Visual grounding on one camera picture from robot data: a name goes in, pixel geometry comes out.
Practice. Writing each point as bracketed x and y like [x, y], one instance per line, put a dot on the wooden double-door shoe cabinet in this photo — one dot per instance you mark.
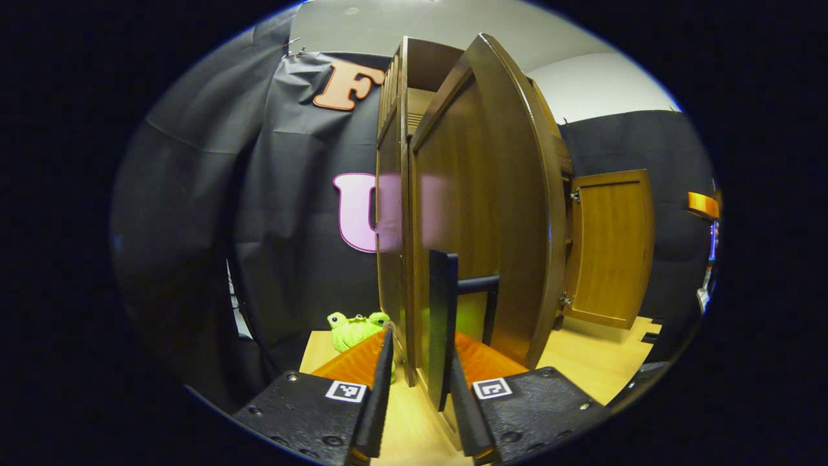
[391, 272]

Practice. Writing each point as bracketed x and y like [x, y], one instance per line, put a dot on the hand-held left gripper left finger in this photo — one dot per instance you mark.
[378, 401]

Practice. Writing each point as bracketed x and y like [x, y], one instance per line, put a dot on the wooden shoe cabinet door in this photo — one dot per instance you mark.
[611, 252]
[498, 194]

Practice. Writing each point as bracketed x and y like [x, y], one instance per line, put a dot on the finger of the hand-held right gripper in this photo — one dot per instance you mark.
[704, 206]

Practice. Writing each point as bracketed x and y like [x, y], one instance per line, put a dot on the black backdrop cloth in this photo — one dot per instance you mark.
[291, 194]

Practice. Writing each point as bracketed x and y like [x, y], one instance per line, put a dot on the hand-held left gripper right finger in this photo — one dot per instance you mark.
[469, 414]

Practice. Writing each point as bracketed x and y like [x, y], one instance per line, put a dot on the green frog plush toy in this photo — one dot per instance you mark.
[349, 333]

